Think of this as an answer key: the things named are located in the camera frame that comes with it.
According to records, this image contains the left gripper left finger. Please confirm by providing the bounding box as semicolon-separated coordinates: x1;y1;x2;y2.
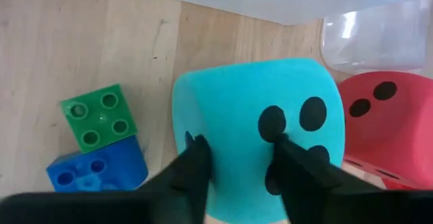
114;131;214;224

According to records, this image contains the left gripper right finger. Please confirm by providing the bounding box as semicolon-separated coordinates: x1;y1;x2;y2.
271;132;385;224

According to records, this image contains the small blue square brick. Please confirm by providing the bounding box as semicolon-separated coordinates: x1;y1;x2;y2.
45;135;150;194

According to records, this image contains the red foam die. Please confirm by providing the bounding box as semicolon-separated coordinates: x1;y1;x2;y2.
337;70;433;190

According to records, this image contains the small green square brick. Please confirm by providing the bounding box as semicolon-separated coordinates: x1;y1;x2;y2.
60;83;139;154

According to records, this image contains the cyan foam die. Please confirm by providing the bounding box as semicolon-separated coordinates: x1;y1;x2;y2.
171;57;346;224

